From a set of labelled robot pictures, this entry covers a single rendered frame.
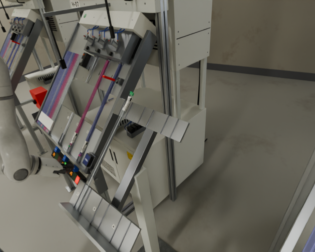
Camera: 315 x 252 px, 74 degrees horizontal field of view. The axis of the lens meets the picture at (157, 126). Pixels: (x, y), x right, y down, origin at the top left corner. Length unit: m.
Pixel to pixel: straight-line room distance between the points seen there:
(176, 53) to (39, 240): 1.54
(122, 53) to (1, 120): 0.53
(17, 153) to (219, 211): 1.35
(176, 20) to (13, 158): 0.91
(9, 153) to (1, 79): 0.25
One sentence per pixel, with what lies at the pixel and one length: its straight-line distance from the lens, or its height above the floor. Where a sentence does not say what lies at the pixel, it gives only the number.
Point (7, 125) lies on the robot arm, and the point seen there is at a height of 1.05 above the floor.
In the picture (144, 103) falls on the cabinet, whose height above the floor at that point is 0.62.
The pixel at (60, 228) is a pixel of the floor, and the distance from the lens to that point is 1.84.
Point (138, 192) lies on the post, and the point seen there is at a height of 0.72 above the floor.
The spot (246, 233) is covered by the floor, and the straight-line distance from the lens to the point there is 1.67.
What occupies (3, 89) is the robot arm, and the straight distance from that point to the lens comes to 0.88.
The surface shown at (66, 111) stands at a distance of 1.32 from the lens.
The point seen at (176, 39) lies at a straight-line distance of 1.16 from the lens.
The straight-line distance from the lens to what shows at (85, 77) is 1.26.
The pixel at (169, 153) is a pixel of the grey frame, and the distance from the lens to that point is 1.37.
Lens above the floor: 1.42
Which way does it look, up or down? 35 degrees down
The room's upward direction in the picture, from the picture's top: 6 degrees counter-clockwise
